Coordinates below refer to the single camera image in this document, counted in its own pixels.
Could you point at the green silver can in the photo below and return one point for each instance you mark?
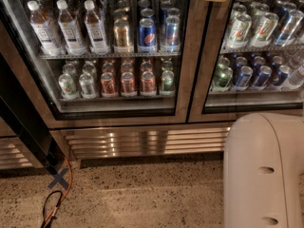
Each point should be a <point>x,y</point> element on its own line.
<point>167,83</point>

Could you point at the white 7up can right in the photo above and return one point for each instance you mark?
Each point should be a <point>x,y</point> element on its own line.
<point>263,30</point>

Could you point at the blue can right lower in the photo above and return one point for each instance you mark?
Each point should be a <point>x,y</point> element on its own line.
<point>261,77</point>

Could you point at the gold soda can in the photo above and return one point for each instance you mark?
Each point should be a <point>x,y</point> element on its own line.
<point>122,37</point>

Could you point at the blue Pepsi can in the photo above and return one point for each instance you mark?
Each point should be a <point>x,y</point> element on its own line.
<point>147,35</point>

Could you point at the middle tea bottle white cap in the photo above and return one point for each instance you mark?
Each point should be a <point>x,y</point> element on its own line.
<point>68,23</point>

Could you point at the steel fridge bottom grille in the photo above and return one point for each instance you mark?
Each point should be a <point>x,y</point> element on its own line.
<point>138,141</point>

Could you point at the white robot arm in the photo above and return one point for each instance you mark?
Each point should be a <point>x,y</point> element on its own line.
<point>263,169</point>

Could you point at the white 7up can left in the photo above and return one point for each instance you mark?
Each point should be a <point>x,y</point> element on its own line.
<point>237,37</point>

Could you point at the white 7up can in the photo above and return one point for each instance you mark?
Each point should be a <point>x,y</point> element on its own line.
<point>237,37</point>
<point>263,30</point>

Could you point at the green can right fridge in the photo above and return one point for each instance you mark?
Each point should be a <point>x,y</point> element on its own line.
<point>222,79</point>

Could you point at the red can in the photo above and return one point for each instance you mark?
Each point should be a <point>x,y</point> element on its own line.
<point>148,83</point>
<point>108,83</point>
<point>128,84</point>

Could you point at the blue silver soda can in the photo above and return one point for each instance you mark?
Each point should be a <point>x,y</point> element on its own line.
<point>171,40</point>

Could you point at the blue can left lower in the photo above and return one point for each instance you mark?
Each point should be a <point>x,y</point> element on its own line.
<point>243,77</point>

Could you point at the red can left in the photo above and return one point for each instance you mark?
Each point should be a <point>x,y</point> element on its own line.
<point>108,83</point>

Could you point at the left tea bottle white cap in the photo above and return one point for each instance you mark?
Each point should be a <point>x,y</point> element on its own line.
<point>45,29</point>

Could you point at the silver can lower shelf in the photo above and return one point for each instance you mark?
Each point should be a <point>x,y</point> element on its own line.
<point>88,88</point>

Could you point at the red can right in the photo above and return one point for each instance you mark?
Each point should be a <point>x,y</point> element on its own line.
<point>148,83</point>

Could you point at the white green can far left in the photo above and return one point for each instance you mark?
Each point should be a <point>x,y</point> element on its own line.
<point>68,87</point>

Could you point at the red can middle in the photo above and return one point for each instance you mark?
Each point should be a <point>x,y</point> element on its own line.
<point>128,84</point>

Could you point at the neighbour steel grille left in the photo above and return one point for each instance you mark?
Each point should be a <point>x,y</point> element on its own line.
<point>13,152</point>

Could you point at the blue silver can upper right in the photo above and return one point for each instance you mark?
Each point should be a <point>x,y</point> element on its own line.
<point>287,27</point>

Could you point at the glass fridge door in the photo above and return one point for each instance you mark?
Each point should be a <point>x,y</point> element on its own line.
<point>226,106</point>
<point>59,112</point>

